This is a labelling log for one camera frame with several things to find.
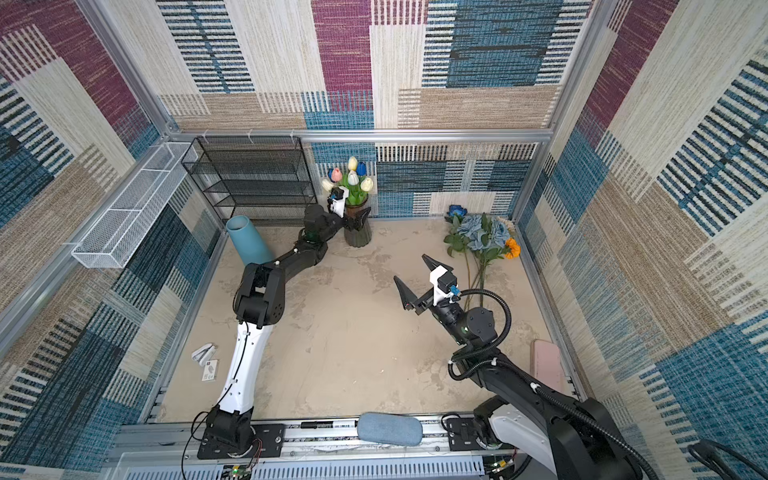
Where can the teal cylindrical vase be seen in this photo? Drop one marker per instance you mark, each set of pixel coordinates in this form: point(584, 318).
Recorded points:
point(247, 241)

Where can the red ribbed glass vase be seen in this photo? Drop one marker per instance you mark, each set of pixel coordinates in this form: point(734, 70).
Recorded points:
point(361, 238)

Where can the orange artificial flower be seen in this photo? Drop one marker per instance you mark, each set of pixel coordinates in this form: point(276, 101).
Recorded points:
point(512, 249)

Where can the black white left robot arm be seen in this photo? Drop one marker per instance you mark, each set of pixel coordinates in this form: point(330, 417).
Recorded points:
point(259, 304)

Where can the small white paper tags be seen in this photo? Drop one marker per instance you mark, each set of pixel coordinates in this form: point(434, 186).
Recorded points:
point(203, 356)

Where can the black wire shelf rack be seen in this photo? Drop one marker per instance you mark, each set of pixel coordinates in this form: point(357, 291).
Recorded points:
point(264, 178)

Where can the blue-grey oval pad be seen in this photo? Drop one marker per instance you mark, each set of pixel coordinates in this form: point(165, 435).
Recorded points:
point(389, 429)

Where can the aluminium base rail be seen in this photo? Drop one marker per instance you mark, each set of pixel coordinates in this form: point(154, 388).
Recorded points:
point(320, 449)

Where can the dark blue artificial rose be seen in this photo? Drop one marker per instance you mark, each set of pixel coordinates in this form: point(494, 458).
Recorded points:
point(457, 211)

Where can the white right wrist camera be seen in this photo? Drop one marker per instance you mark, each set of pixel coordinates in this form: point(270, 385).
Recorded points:
point(445, 286)

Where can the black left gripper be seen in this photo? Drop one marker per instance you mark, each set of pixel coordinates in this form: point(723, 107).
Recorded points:
point(357, 222)

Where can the pink rectangular pad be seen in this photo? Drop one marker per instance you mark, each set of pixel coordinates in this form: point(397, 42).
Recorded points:
point(546, 364)

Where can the blue-grey artificial rose bunch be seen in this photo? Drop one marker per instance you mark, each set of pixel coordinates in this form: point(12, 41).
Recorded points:
point(480, 239)

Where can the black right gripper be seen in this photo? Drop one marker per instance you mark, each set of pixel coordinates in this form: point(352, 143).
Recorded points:
point(407, 296)

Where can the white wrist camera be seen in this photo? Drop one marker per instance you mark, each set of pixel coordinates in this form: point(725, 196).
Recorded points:
point(337, 200)
point(445, 286)

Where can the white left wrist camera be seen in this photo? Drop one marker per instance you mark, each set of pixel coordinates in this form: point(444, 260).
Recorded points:
point(337, 200)

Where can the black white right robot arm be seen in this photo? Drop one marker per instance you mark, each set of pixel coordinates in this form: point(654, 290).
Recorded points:
point(573, 439)

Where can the white wire mesh basket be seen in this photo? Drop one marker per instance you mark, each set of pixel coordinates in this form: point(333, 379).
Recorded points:
point(117, 234)

